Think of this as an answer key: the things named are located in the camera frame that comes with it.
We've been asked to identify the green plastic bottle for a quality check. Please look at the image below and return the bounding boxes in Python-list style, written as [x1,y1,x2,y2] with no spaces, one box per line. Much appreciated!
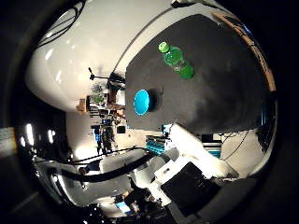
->
[157,41,195,80]

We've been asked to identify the blue plastic cup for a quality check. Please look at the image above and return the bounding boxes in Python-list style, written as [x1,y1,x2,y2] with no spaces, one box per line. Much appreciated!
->
[133,89,157,117]

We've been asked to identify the blue stacked crates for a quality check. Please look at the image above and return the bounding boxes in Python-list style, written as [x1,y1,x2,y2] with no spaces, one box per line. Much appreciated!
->
[145,134,173,156]

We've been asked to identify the person in dark shirt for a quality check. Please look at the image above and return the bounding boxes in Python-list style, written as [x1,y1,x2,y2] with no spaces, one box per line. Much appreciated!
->
[78,160,102,176]

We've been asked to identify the dark grey table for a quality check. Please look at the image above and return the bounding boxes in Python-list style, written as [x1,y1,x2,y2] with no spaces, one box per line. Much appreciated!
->
[124,13,278,135]

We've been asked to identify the cluttered wooden shelf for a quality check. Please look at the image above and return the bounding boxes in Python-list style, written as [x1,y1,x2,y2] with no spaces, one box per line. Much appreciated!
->
[76,90,127,125]

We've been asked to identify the green potted plant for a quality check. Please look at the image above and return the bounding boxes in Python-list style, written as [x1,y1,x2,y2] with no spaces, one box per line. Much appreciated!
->
[90,82,107,105]

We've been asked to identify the black tripod stand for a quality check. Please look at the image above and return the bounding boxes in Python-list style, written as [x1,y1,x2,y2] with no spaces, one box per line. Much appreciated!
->
[87,66,126,90]

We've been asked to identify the wooden board strip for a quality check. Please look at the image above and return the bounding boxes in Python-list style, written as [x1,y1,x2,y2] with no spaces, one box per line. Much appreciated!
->
[210,10,278,92]

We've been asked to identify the thin black floor cable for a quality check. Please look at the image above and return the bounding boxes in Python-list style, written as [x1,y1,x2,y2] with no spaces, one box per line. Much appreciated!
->
[218,130,251,162]

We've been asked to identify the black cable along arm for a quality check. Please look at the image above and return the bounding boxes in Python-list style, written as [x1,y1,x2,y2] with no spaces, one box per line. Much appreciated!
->
[55,151,158,184]

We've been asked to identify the black cable bundle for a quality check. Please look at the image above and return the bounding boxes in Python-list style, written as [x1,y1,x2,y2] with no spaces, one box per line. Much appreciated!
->
[36,0,87,49]

